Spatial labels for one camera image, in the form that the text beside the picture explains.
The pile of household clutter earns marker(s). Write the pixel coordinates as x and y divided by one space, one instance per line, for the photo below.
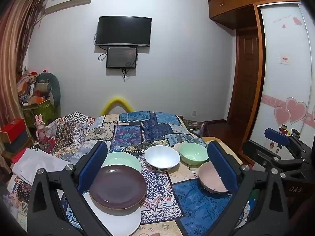
29 88

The small black monitor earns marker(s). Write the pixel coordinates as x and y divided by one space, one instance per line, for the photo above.
121 57

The patchwork printed blanket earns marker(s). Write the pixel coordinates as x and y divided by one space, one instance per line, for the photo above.
157 127

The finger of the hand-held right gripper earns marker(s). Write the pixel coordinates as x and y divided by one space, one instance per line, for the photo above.
258 152
276 136

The white heart-sticker sliding door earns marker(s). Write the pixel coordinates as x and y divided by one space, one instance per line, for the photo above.
278 78

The black wall television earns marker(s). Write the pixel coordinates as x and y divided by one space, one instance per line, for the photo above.
123 30

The dark grey box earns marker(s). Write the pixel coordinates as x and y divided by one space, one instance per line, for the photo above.
17 142

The white bowl with dark spots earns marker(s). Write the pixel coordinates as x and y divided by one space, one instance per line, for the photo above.
161 154

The brown plate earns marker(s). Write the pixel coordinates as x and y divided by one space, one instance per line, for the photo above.
118 186

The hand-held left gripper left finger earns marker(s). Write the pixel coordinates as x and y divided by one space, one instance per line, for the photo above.
94 167

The white cloth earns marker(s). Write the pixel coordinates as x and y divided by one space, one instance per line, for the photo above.
37 162

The green bowl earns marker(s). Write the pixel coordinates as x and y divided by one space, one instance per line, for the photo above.
193 152

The striped brown curtain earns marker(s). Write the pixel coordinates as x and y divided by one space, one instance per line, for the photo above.
12 66

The red box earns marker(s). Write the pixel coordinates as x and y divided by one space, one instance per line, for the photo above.
12 127

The white plate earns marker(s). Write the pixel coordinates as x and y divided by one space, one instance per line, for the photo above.
118 221

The wooden overhead cabinet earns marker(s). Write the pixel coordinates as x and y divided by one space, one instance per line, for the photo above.
233 5

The green plate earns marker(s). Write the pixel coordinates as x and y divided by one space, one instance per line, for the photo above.
120 158

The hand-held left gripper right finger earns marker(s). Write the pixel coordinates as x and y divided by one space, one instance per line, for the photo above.
221 167

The pink bowl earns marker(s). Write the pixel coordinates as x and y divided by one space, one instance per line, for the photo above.
209 177

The pink bunny toy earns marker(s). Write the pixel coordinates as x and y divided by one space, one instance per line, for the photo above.
39 125

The brown wooden door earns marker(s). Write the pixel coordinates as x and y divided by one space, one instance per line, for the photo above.
246 78

